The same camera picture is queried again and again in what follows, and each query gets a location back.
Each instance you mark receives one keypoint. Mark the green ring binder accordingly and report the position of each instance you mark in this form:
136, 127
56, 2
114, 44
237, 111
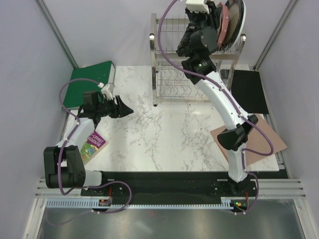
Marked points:
102, 73

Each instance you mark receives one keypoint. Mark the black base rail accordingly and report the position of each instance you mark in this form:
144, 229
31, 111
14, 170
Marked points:
170, 187

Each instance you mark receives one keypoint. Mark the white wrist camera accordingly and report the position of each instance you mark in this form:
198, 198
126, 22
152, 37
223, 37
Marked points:
107, 90
197, 6

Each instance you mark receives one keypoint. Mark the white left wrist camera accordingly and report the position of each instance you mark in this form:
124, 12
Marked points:
107, 90

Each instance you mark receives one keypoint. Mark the black rimmed cream plate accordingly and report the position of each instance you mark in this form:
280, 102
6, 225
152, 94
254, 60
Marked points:
236, 10

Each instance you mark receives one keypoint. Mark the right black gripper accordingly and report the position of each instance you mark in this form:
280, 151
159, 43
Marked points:
212, 18

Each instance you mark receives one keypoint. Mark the pink polka dot plate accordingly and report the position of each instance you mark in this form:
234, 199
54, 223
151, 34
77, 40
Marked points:
224, 20

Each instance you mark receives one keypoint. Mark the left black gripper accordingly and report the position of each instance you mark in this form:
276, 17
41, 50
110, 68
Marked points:
119, 110

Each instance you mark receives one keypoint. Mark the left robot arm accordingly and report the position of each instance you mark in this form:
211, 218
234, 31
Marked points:
63, 165

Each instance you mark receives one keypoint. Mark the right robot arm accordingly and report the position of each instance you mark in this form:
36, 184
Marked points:
197, 45

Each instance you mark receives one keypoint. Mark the purple treehouse book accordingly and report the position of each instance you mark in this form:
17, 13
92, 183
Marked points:
92, 146

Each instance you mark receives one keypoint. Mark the white watermelon plate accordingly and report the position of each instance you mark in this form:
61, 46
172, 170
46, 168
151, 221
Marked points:
242, 23

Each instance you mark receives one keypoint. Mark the black mat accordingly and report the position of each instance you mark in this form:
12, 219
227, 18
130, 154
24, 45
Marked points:
247, 90

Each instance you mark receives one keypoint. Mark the white slotted cable duct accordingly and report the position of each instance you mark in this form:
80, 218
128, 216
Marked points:
108, 204

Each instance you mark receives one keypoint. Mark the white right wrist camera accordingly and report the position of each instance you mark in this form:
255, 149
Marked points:
197, 6

